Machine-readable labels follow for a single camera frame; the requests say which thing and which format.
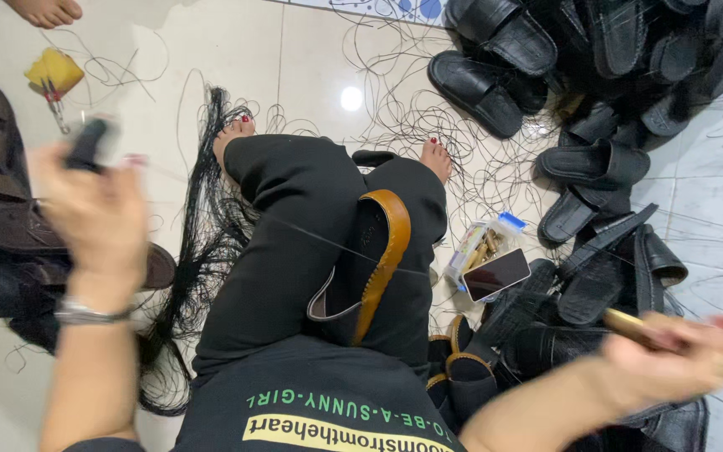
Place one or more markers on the black shoe with tan sole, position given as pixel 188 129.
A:
pixel 437 361
pixel 460 333
pixel 469 383
pixel 386 251

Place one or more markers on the thin black sewing thread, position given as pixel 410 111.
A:
pixel 311 235

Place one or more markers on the person's right fingers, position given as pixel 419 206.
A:
pixel 713 355

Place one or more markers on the small black lighter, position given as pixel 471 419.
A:
pixel 85 145

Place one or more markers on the person's black printed t-shirt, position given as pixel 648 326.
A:
pixel 311 408

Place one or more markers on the person's right foot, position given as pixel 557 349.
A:
pixel 437 160

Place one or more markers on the person's left hand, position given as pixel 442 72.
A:
pixel 95 213

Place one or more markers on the person's right hand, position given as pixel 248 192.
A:
pixel 669 370

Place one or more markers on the dark-screen smartphone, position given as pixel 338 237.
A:
pixel 496 275

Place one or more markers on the clear plastic box blue lid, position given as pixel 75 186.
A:
pixel 471 248

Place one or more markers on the person's left foot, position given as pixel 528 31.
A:
pixel 231 139

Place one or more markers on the heap of black sandals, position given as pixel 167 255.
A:
pixel 594 163

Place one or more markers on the yellow wax block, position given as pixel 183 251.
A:
pixel 55 69

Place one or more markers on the person's left fingers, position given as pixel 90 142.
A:
pixel 44 172

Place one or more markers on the small black shoe piece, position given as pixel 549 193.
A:
pixel 373 158

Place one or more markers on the heap of brown sandals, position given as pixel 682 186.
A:
pixel 4 207

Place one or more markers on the bundle of black threads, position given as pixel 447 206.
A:
pixel 201 251

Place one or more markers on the brass tool pieces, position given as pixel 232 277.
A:
pixel 484 248

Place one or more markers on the blue patterned floor mat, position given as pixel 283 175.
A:
pixel 393 9

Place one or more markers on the person's black trousers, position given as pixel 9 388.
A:
pixel 292 207

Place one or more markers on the tangle of loose black threads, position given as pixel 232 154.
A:
pixel 437 113

